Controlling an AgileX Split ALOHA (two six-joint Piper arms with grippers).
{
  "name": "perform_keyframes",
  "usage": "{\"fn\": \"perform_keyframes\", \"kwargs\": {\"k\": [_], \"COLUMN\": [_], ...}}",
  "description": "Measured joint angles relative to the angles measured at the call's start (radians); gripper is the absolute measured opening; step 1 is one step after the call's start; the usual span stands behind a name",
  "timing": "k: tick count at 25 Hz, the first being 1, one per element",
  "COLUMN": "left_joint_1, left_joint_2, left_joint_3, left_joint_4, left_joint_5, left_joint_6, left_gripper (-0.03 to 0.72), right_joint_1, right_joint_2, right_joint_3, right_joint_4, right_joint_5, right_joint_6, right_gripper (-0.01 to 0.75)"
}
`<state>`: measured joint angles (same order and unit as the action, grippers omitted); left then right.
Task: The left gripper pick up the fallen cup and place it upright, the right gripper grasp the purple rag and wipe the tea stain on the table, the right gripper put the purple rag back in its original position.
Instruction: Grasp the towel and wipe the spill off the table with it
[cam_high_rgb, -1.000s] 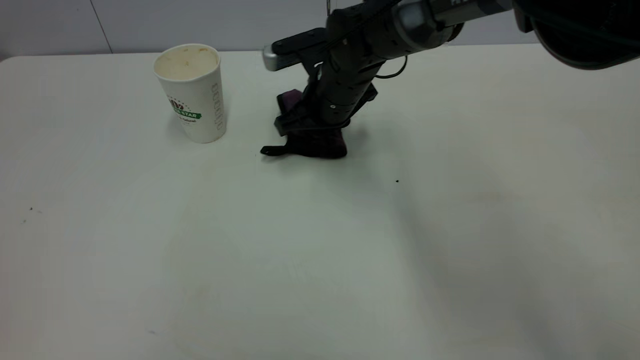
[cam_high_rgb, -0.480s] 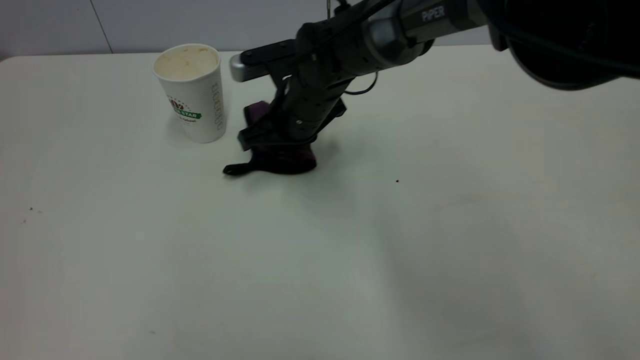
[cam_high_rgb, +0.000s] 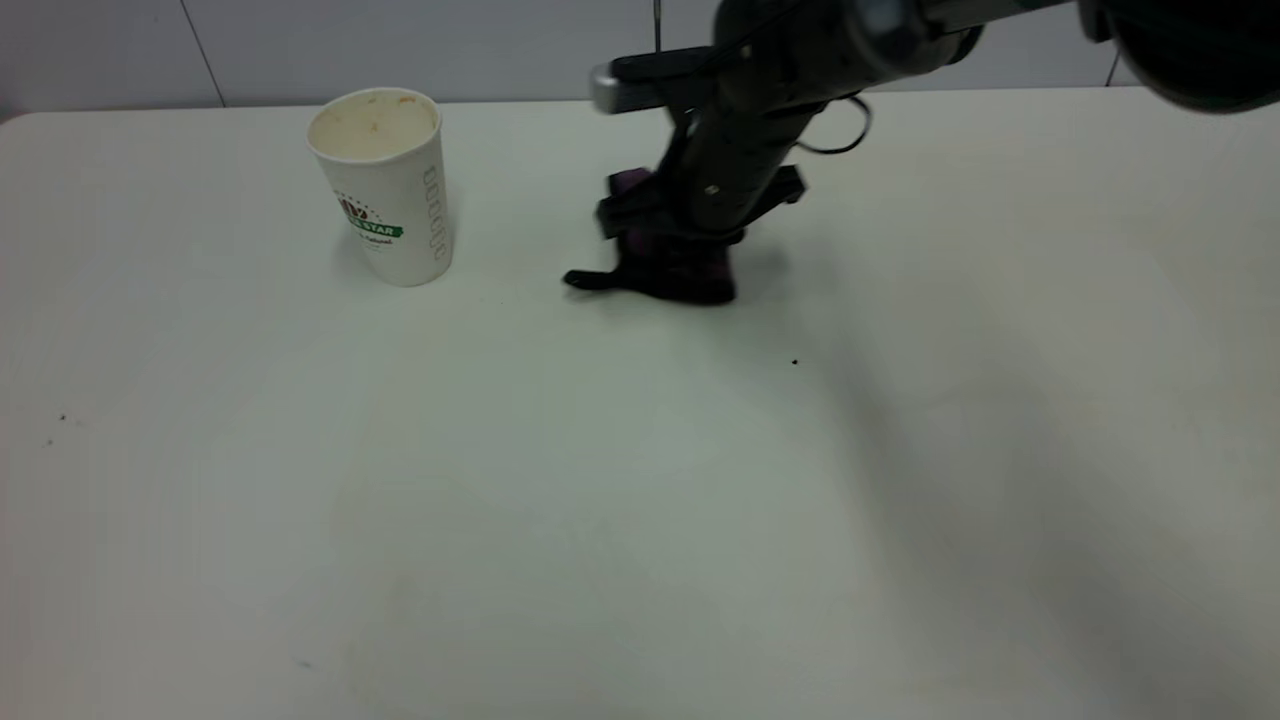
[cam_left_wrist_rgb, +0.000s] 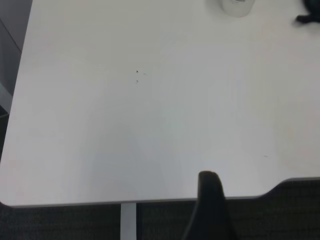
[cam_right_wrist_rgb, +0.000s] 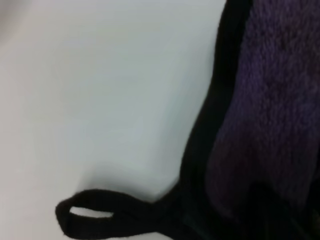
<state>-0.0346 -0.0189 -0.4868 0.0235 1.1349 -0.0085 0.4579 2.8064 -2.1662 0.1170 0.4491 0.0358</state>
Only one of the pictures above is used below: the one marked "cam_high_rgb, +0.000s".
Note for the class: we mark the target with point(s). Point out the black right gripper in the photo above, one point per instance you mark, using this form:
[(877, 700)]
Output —
[(730, 160)]

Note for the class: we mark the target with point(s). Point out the purple cloth with black trim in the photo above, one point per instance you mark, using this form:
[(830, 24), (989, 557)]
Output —
[(680, 275)]

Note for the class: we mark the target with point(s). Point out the white paper coffee cup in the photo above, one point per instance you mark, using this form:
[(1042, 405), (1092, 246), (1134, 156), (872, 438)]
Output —
[(385, 190)]

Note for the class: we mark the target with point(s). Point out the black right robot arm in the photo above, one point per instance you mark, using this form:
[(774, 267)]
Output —
[(1000, 25)]

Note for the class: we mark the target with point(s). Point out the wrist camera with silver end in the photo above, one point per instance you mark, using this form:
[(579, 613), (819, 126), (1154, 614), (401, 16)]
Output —
[(650, 80)]

